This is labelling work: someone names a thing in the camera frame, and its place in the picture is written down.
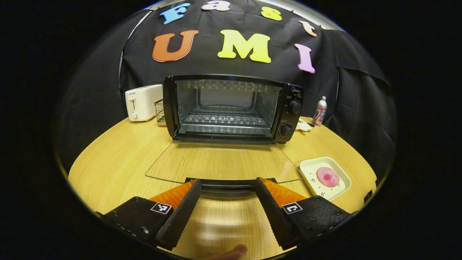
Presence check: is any pink and white spray bottle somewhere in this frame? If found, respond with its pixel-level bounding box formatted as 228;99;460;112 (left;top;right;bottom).
313;96;327;127

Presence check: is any white square plate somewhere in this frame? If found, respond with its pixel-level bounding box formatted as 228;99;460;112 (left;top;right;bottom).
300;156;352;202

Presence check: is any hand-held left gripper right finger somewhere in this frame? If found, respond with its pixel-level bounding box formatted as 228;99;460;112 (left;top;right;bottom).
255;177;352;251

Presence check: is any black electric oven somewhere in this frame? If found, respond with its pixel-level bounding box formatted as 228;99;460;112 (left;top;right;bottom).
145;74;304;200

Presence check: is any white toaster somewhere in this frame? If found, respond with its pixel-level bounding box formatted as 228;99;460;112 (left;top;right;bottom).
125;84;164;122

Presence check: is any small wire rack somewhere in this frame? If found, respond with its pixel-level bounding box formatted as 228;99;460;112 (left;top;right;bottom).
154;99;167;125

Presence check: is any pink round food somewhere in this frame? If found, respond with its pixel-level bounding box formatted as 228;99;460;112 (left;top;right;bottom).
317;167;340;187

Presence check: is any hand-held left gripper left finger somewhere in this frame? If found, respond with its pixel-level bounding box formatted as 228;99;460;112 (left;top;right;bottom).
101;179;202;250

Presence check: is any white divided seasoning dish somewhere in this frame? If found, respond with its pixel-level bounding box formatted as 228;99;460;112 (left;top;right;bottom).
295;117;313;131

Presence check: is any black backdrop cloth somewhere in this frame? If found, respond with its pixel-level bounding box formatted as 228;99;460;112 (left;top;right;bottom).
54;0;397;174

